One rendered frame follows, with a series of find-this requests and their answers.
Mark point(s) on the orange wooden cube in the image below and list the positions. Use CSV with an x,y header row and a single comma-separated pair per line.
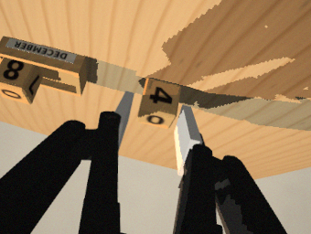
x,y
159,103
19,81

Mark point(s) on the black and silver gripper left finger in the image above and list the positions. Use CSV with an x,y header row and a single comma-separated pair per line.
x,y
29,188

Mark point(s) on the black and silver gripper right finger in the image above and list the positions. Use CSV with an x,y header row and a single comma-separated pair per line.
x,y
245,209

